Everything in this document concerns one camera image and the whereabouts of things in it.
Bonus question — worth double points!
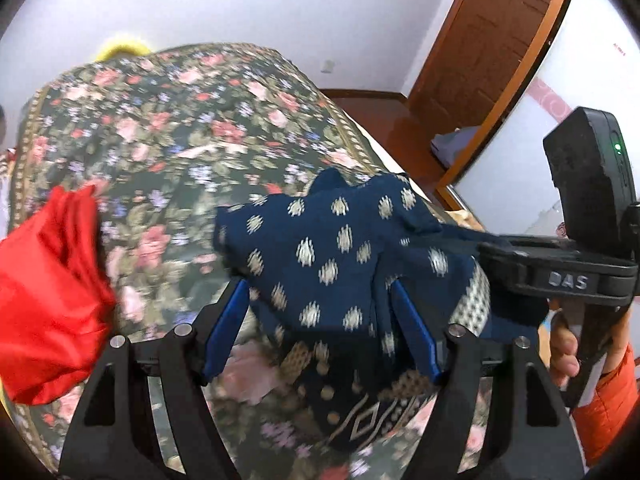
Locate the navy patterned hooded jacket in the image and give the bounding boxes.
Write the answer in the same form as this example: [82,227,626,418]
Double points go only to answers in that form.
[213,168,548,453]

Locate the person's right hand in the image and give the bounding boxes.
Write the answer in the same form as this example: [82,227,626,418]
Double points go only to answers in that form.
[546,299,634,391]

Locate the white sliding wardrobe door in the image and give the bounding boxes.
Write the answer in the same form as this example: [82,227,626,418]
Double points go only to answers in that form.
[436,0,639,234]

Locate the red folded garment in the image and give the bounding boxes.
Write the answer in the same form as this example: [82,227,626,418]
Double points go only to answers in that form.
[1,185,116,405]

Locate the grey bag on floor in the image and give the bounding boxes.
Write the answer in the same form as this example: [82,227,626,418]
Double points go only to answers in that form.
[431,126,478,168]

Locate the floral green bedspread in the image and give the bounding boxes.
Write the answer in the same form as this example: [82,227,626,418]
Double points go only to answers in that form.
[8,41,497,480]

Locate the brown wooden door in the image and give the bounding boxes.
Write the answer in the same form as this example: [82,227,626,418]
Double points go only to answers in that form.
[408,0,563,191]

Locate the yellow ring behind bed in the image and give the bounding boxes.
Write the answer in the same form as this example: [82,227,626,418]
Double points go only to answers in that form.
[93,41,154,64]

